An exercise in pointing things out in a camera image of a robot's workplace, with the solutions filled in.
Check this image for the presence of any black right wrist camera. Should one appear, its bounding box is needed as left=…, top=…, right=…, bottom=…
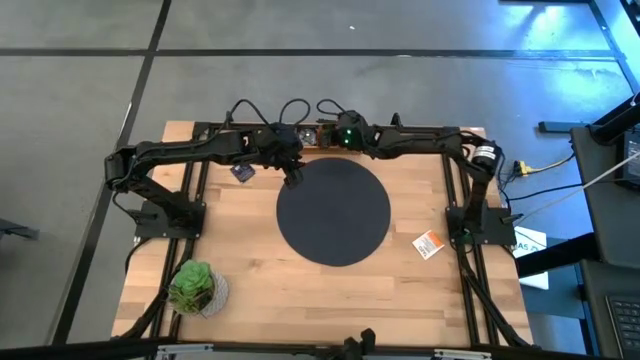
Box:
left=334, top=111, right=369, bottom=139

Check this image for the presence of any black keyboard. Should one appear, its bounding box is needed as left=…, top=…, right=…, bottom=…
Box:
left=604, top=293, right=640, bottom=359

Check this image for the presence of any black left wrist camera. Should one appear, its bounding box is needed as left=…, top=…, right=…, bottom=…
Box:
left=267, top=122, right=304, bottom=151

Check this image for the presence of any green succulent in white pot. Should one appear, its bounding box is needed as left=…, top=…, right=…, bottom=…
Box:
left=167, top=258, right=230, bottom=319

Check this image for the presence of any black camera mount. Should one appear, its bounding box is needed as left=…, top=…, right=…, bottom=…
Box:
left=342, top=327, right=377, bottom=355

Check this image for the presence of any white orange tea packet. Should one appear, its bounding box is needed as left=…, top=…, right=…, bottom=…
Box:
left=411, top=229, right=446, bottom=261

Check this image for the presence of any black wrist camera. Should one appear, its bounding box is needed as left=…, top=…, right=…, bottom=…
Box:
left=267, top=122, right=304, bottom=151
left=334, top=111, right=369, bottom=139

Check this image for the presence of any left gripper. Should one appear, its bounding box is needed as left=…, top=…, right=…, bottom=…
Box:
left=259, top=147, right=305, bottom=189

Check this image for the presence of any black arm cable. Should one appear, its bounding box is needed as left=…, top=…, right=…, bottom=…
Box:
left=227, top=98, right=274, bottom=131
left=316, top=98, right=347, bottom=119
left=278, top=98, right=311, bottom=126

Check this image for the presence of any white paper sign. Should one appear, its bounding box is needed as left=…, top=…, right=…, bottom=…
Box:
left=512, top=225, right=550, bottom=291

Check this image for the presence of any wooden tea organizer box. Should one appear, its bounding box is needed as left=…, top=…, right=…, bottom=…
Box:
left=297, top=123, right=335, bottom=150

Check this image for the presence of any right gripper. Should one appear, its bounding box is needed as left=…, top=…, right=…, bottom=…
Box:
left=318, top=124, right=384, bottom=154

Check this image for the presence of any round dark woven placemat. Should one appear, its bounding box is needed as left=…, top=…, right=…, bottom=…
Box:
left=276, top=157, right=392, bottom=268

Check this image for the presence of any black diagonal beam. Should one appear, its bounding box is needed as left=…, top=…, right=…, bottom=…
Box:
left=514, top=232, right=601, bottom=279

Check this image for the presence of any silver metal bracket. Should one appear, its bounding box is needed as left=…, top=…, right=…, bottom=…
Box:
left=157, top=343, right=215, bottom=359
left=433, top=348, right=494, bottom=360

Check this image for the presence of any black desk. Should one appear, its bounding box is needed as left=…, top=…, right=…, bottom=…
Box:
left=569, top=124, right=640, bottom=271

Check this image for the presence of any dark chair base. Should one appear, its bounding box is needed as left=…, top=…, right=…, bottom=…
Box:
left=0, top=217, right=40, bottom=242

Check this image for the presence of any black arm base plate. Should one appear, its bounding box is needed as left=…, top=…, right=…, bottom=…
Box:
left=445, top=205, right=524, bottom=247
left=127, top=199, right=207, bottom=240

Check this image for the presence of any black foot bar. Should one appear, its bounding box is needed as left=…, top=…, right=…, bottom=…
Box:
left=538, top=119, right=596, bottom=134

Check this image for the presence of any dark desk with keyboard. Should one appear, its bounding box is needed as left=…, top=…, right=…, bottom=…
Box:
left=574, top=259, right=640, bottom=360

